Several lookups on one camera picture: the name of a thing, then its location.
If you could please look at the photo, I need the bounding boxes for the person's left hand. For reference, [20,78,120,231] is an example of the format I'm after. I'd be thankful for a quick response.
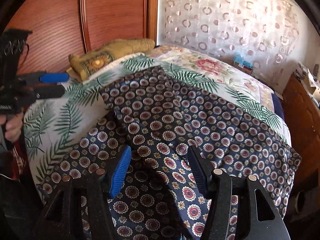
[0,113,23,143]

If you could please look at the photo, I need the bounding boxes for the long wooden sideboard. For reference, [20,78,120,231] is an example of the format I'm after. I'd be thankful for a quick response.
[283,74,319,187]

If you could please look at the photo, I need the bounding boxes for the floral quilt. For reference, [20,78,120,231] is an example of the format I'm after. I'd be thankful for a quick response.
[145,45,274,112]

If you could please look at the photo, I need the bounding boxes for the navy patterned pajama pants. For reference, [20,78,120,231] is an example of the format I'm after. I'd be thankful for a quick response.
[42,67,301,239]

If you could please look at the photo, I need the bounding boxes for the palm leaf print sheet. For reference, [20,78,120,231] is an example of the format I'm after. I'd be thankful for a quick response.
[24,53,291,184]

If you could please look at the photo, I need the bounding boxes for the circle patterned sheer curtain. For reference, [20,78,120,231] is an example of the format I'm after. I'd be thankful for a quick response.
[157,0,299,89]

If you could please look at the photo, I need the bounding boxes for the wooden slatted wardrobe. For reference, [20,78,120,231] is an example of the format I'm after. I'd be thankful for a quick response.
[1,0,158,74]

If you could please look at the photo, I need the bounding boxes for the golden patterned folded cloth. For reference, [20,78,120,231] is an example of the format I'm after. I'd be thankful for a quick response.
[68,38,155,81]

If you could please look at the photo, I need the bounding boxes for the navy blue blanket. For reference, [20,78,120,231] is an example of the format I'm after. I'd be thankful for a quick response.
[271,93,285,120]

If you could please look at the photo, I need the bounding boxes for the open cardboard box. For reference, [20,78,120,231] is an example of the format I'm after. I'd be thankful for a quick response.
[297,62,319,102]

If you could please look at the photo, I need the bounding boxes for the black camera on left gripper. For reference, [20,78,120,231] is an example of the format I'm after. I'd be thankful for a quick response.
[1,29,33,84]

